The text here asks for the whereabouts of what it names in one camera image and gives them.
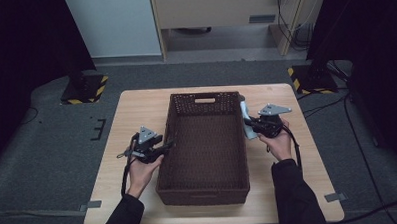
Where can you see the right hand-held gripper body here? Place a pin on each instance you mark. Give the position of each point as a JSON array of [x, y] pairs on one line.
[[273, 110]]

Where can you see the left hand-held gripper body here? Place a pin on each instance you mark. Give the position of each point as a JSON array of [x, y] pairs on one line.
[[146, 135]]

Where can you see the light blue cloth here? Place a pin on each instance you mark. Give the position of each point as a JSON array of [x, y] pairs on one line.
[[244, 110]]

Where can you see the brown woven basket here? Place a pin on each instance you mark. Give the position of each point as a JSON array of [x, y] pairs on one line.
[[203, 152]]

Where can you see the person's left hand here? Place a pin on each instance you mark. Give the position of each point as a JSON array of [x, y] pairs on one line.
[[142, 175]]

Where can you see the person's right hand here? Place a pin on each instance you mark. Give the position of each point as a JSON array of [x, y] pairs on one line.
[[281, 147]]

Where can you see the striped black stand base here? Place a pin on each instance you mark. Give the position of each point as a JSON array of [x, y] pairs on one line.
[[85, 91], [313, 79]]

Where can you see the grey tape strip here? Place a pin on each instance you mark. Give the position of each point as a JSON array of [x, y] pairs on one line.
[[91, 205], [335, 197]]

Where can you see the white partition panel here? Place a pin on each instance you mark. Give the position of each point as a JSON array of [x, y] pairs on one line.
[[116, 24]]

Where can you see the beige wooden desk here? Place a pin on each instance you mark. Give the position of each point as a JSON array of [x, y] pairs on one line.
[[209, 10]]

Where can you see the black curtain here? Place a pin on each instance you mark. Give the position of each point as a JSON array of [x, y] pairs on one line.
[[24, 48], [367, 36]]

